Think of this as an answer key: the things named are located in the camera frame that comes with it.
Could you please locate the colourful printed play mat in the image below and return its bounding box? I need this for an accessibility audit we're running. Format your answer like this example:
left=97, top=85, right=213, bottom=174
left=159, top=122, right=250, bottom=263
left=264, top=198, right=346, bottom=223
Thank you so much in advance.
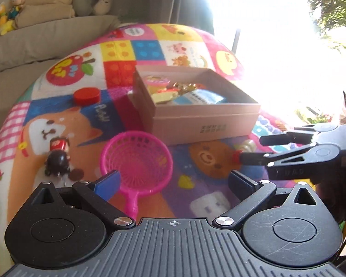
left=0, top=23, right=346, bottom=277

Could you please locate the grey neck pillow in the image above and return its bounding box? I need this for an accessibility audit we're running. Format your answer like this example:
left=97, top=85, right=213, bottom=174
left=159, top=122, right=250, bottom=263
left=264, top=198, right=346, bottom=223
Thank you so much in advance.
left=72, top=0, right=105, bottom=17

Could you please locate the black-haired doll figure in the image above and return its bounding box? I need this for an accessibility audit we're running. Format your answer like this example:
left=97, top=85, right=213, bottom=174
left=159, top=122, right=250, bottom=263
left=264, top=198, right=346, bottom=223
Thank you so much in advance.
left=43, top=137, right=74, bottom=180

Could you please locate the white blue tissue packet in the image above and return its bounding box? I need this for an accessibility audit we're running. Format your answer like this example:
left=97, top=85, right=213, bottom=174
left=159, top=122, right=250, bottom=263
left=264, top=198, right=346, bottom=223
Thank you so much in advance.
left=172, top=89, right=228, bottom=107

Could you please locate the yellow red toy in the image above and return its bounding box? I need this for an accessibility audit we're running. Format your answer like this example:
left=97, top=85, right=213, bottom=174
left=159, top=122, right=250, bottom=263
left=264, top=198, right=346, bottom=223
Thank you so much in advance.
left=150, top=90, right=181, bottom=105

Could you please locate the brown coin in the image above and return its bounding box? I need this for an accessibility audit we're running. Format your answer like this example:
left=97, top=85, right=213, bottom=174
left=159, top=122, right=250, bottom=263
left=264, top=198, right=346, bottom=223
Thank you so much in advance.
left=69, top=169, right=85, bottom=181

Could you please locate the pink plastic net scoop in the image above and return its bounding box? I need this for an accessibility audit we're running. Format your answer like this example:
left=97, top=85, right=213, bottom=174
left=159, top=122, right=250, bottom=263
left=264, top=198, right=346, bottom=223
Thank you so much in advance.
left=100, top=131, right=174, bottom=219

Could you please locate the white bear plush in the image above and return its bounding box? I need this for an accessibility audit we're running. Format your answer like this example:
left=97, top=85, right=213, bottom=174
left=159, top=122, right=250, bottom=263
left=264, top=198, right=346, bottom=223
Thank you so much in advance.
left=92, top=0, right=115, bottom=17

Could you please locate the yellow pink toy cup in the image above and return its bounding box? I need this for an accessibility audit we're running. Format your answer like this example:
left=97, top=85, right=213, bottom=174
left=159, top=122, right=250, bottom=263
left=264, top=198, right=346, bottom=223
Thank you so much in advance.
left=144, top=75, right=171, bottom=94

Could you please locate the pink cardboard box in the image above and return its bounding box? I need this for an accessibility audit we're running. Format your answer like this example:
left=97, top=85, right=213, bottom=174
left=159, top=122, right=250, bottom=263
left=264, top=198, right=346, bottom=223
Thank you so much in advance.
left=132, top=65, right=261, bottom=146

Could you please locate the small bottle with red cap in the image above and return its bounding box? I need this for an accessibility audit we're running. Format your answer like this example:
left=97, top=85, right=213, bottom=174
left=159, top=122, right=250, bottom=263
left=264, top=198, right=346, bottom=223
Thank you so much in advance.
left=233, top=139, right=258, bottom=162

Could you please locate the red-haired plush doll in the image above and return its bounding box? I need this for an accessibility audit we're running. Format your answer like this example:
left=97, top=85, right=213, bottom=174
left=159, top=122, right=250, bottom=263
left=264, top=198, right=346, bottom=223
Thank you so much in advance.
left=7, top=0, right=27, bottom=21

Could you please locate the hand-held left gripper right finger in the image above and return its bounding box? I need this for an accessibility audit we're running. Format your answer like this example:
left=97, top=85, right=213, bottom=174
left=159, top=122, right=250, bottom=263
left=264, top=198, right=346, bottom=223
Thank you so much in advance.
left=214, top=170, right=322, bottom=230

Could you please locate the red round lid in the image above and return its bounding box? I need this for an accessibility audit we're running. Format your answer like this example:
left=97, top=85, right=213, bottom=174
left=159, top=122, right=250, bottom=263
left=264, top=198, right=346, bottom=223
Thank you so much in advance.
left=73, top=88, right=101, bottom=106

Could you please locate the green plant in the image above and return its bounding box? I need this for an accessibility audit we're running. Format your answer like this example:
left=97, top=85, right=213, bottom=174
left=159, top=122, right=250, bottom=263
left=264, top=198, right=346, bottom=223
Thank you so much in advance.
left=303, top=0, right=346, bottom=53

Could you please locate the dark window frame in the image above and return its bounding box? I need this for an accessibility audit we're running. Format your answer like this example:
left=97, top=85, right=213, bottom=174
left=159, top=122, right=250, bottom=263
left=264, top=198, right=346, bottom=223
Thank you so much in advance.
left=232, top=29, right=240, bottom=56

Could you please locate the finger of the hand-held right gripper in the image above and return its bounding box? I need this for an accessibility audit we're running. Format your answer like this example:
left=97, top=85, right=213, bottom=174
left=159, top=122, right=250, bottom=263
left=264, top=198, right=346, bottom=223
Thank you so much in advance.
left=239, top=143, right=341, bottom=168
left=259, top=123, right=340, bottom=147

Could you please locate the brown gold toy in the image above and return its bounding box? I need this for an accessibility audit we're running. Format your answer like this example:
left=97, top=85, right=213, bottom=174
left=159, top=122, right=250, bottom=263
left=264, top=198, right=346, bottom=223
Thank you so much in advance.
left=169, top=81, right=203, bottom=93

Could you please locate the folded beige blanket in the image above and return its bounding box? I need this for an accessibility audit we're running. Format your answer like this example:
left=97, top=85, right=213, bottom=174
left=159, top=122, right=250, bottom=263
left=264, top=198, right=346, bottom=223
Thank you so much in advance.
left=14, top=0, right=79, bottom=30

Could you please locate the yellow duck plush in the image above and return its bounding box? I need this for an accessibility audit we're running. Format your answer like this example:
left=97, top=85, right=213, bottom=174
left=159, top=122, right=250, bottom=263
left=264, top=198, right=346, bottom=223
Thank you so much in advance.
left=0, top=2, right=17, bottom=36

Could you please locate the beige sofa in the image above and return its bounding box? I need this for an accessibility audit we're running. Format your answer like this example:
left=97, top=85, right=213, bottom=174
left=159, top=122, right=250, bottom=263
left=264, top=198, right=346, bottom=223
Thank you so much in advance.
left=0, top=14, right=122, bottom=144

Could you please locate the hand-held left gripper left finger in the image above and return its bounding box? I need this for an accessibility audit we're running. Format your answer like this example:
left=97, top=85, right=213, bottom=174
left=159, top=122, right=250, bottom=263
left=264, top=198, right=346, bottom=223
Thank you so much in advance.
left=30, top=170, right=136, bottom=230

